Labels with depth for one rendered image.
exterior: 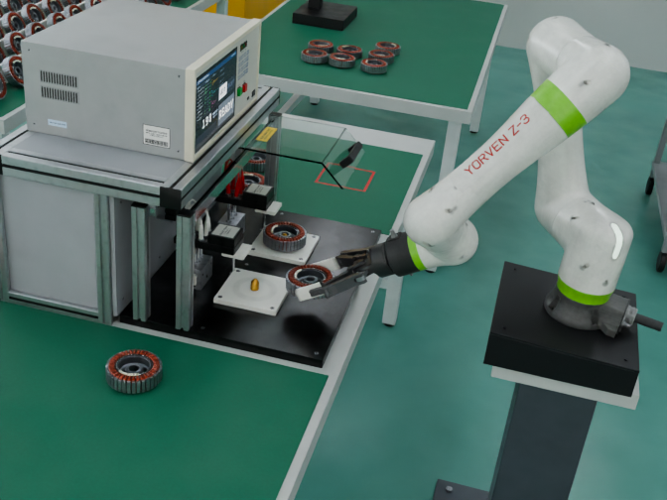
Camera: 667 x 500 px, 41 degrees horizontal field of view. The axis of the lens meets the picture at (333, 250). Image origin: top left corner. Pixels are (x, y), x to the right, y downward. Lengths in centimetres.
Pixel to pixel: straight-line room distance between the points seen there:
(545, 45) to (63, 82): 101
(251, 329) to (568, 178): 78
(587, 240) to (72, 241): 110
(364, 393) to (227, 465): 146
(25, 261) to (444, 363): 172
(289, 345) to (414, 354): 141
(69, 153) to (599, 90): 108
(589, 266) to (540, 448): 50
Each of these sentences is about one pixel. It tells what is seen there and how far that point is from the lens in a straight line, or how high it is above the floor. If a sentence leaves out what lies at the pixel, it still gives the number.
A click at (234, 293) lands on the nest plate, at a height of 78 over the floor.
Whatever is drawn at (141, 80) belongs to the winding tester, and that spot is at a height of 128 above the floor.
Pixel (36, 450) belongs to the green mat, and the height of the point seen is 75.
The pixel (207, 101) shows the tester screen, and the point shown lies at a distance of 198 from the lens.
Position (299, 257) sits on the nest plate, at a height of 78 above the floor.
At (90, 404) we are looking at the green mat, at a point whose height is 75.
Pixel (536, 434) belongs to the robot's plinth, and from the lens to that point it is 226.
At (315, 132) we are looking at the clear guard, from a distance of 228.
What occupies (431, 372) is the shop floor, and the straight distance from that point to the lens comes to 327.
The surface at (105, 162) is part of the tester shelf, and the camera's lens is 195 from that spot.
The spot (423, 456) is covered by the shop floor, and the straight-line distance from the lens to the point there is 292.
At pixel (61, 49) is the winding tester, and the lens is 200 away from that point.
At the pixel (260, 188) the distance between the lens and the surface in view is 229.
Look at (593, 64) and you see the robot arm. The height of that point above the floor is 144.
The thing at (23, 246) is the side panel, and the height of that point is 90.
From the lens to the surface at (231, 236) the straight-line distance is 206.
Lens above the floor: 191
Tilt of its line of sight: 29 degrees down
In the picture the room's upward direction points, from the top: 6 degrees clockwise
